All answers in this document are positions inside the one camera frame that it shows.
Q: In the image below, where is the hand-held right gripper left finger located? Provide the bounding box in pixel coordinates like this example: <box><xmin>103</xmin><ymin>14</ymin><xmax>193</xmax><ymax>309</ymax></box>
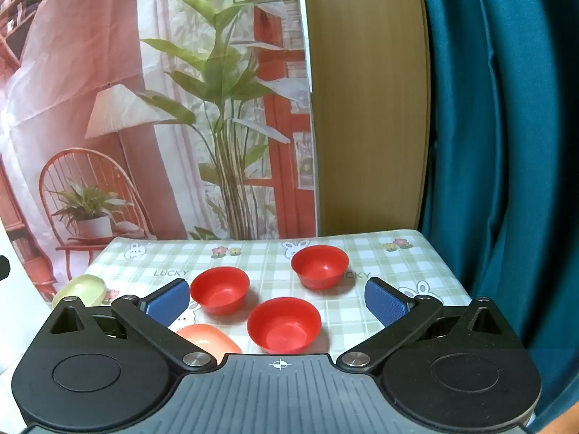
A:
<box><xmin>44</xmin><ymin>278</ymin><xmax>218</xmax><ymax>372</ymax></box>

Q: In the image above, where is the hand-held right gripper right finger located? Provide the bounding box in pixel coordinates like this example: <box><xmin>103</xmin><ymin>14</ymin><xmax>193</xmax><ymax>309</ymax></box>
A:
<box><xmin>335</xmin><ymin>278</ymin><xmax>514</xmax><ymax>374</ymax></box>

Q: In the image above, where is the orange plastic plate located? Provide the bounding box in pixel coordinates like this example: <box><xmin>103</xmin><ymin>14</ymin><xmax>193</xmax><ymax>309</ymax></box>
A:
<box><xmin>176</xmin><ymin>324</ymin><xmax>242</xmax><ymax>358</ymax></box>

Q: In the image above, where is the red plastic bowl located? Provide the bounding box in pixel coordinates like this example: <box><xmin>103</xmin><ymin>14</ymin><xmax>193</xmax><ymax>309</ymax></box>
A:
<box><xmin>292</xmin><ymin>245</ymin><xmax>350</xmax><ymax>290</ymax></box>
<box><xmin>190</xmin><ymin>268</ymin><xmax>250</xmax><ymax>316</ymax></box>
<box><xmin>247</xmin><ymin>297</ymin><xmax>322</xmax><ymax>356</ymax></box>

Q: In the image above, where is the light green plastic plate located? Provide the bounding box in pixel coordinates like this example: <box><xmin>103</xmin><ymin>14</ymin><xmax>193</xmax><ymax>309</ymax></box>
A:
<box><xmin>52</xmin><ymin>275</ymin><xmax>107</xmax><ymax>310</ymax></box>

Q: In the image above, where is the green checked tablecloth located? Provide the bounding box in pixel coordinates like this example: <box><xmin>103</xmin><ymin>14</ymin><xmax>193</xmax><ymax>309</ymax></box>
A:
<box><xmin>84</xmin><ymin>230</ymin><xmax>473</xmax><ymax>357</ymax></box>

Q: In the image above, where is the printed backdrop cloth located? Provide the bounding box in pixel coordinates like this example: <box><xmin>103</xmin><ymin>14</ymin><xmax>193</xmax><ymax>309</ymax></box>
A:
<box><xmin>0</xmin><ymin>0</ymin><xmax>317</xmax><ymax>308</ymax></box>

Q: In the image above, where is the teal curtain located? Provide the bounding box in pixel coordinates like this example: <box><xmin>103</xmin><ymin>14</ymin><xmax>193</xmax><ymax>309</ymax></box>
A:
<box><xmin>416</xmin><ymin>0</ymin><xmax>579</xmax><ymax>434</ymax></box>

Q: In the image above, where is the wooden panel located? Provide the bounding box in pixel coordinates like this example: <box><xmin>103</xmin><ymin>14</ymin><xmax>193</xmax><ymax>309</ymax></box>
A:
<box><xmin>301</xmin><ymin>0</ymin><xmax>430</xmax><ymax>238</ymax></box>

